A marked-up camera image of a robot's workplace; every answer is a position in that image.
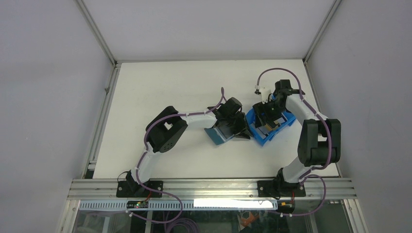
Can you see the white card with black stripe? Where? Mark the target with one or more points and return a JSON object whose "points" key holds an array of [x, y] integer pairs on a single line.
{"points": [[263, 132]]}

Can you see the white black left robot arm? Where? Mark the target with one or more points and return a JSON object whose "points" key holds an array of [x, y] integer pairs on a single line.
{"points": [[161, 135]]}

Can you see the aluminium front mounting rail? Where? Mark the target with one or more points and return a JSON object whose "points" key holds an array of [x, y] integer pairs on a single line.
{"points": [[331, 188]]}

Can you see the blue plastic bin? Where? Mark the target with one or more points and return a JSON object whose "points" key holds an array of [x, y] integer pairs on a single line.
{"points": [[289, 119]]}

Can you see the white slotted cable duct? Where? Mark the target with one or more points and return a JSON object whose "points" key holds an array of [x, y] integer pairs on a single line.
{"points": [[174, 205]]}

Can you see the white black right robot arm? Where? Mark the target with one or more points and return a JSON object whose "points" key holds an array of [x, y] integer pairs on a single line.
{"points": [[319, 143]]}

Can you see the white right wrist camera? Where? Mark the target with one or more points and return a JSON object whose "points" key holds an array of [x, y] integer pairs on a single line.
{"points": [[265, 93]]}

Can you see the teal leather card holder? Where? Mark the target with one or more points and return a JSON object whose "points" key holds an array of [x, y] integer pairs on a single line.
{"points": [[220, 134]]}

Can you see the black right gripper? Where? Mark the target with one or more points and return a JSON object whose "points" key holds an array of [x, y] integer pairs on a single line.
{"points": [[260, 108]]}

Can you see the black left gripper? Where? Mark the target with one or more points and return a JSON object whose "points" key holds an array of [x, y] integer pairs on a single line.
{"points": [[242, 130]]}

